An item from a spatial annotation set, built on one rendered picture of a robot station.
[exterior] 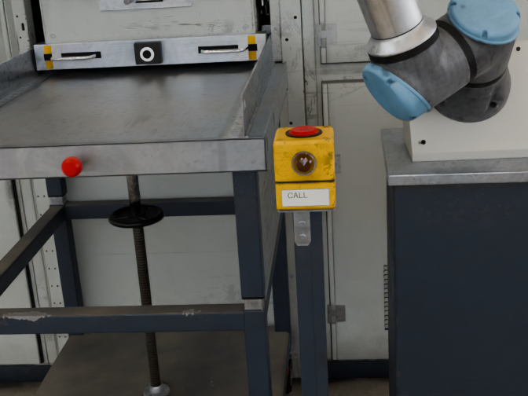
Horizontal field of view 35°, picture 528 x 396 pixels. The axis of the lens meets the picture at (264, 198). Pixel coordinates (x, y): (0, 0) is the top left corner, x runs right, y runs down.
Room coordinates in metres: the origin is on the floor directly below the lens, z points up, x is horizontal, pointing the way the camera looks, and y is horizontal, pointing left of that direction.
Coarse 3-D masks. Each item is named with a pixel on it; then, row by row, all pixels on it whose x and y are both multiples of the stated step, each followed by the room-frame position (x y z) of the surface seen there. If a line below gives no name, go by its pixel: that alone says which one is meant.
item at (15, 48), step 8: (8, 0) 2.03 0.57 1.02; (8, 8) 2.03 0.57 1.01; (8, 16) 2.03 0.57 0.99; (0, 24) 2.04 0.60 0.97; (8, 24) 2.02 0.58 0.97; (0, 32) 2.04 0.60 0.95; (16, 32) 2.04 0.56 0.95; (0, 40) 2.03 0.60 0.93; (16, 40) 2.04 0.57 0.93; (0, 48) 2.03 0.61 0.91; (16, 48) 2.04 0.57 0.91; (0, 56) 2.03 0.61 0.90
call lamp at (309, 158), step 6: (294, 156) 1.07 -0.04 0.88; (300, 156) 1.06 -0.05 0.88; (306, 156) 1.06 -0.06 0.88; (312, 156) 1.06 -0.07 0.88; (294, 162) 1.06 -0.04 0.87; (300, 162) 1.05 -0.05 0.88; (306, 162) 1.05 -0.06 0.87; (312, 162) 1.06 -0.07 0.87; (294, 168) 1.07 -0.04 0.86; (300, 168) 1.05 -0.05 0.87; (306, 168) 1.05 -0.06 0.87; (312, 168) 1.06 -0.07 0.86; (300, 174) 1.06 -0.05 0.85; (306, 174) 1.06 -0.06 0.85
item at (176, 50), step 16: (256, 32) 1.95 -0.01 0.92; (64, 48) 1.96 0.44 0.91; (80, 48) 1.96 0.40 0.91; (96, 48) 1.96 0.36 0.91; (112, 48) 1.95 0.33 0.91; (128, 48) 1.95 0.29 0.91; (176, 48) 1.94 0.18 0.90; (192, 48) 1.94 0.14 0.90; (208, 48) 1.93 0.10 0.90; (224, 48) 1.93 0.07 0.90; (256, 48) 1.92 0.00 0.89; (64, 64) 1.96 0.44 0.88; (80, 64) 1.96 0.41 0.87; (96, 64) 1.96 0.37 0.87; (112, 64) 1.95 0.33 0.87; (128, 64) 1.95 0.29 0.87; (144, 64) 1.95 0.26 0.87; (160, 64) 1.94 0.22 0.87
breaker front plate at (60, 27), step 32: (64, 0) 1.97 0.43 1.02; (96, 0) 1.97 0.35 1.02; (192, 0) 1.95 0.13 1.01; (224, 0) 1.94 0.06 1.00; (64, 32) 1.98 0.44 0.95; (96, 32) 1.97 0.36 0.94; (128, 32) 1.96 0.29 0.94; (160, 32) 1.95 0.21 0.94; (192, 32) 1.95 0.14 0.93; (224, 32) 1.94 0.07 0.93
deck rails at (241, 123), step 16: (0, 64) 1.78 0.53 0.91; (16, 64) 1.87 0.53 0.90; (32, 64) 1.96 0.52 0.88; (256, 64) 1.58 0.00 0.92; (272, 64) 1.94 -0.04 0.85; (0, 80) 1.76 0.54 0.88; (16, 80) 1.85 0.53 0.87; (32, 80) 1.93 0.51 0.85; (256, 80) 1.55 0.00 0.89; (0, 96) 1.75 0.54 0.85; (16, 96) 1.75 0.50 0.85; (240, 96) 1.30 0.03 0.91; (256, 96) 1.53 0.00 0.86; (240, 112) 1.47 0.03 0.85; (256, 112) 1.46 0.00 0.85; (240, 128) 1.35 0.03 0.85
